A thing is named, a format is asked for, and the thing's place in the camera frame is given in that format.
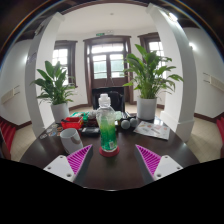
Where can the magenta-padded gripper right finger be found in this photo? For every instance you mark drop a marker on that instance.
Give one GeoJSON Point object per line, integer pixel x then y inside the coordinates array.
{"type": "Point", "coordinates": [148, 160]}

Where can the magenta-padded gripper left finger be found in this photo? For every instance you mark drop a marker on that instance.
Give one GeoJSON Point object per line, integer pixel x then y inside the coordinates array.
{"type": "Point", "coordinates": [80, 160]}

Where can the clear bottle with green drink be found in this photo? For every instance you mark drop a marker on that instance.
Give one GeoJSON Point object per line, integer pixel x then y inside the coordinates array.
{"type": "Point", "coordinates": [107, 130]}

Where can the white mug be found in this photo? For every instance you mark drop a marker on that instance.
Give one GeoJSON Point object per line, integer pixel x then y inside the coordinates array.
{"type": "Point", "coordinates": [70, 140]}

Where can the printed paper sheet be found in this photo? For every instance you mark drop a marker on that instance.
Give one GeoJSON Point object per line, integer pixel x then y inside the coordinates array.
{"type": "Point", "coordinates": [151, 130]}

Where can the flat black device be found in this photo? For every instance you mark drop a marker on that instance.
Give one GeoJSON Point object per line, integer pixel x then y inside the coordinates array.
{"type": "Point", "coordinates": [90, 130]}

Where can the red box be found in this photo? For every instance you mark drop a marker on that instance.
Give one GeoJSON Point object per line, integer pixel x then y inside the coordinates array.
{"type": "Point", "coordinates": [71, 123]}

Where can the grey round ball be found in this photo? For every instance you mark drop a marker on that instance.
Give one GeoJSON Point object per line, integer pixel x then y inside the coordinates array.
{"type": "Point", "coordinates": [125, 124]}
{"type": "Point", "coordinates": [134, 122]}

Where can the brown box of jars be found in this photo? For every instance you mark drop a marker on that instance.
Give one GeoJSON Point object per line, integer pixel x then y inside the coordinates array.
{"type": "Point", "coordinates": [92, 119]}

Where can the green box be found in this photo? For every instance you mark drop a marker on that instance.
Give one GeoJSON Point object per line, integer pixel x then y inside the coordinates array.
{"type": "Point", "coordinates": [79, 114]}

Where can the black chair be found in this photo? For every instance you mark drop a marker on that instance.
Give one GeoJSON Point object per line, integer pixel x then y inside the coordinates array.
{"type": "Point", "coordinates": [116, 98]}

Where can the small potted plant white pot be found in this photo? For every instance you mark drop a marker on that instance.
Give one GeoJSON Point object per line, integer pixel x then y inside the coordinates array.
{"type": "Point", "coordinates": [55, 86]}

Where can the large potted plant white pot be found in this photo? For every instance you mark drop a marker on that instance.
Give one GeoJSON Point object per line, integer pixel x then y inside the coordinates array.
{"type": "Point", "coordinates": [148, 76]}

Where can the dark wooden glazed door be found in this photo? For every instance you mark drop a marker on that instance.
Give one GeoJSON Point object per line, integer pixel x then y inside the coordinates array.
{"type": "Point", "coordinates": [106, 63]}

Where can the narrow dark framed window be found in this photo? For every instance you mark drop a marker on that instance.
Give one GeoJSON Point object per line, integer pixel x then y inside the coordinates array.
{"type": "Point", "coordinates": [155, 46]}

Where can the green exit sign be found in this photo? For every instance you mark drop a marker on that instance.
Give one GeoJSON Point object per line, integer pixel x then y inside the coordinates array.
{"type": "Point", "coordinates": [104, 33]}

